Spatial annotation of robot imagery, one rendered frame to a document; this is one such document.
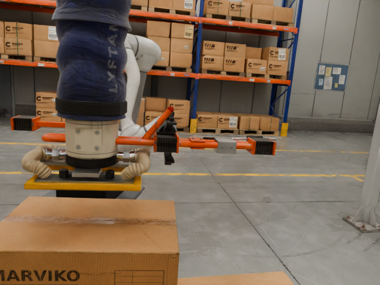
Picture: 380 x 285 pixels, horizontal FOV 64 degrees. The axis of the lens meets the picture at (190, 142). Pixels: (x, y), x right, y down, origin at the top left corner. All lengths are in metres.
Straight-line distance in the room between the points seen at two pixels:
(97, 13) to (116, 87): 0.21
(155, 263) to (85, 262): 0.20
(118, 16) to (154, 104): 7.74
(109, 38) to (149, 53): 0.78
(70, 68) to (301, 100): 10.29
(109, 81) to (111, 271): 0.57
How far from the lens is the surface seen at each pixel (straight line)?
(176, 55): 8.26
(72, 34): 0.98
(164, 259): 0.99
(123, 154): 1.07
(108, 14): 0.97
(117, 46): 1.00
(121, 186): 0.97
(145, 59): 1.74
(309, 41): 11.08
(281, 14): 9.24
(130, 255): 0.99
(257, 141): 1.11
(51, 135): 1.09
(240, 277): 1.62
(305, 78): 11.02
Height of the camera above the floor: 1.46
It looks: 12 degrees down
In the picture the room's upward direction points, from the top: 4 degrees clockwise
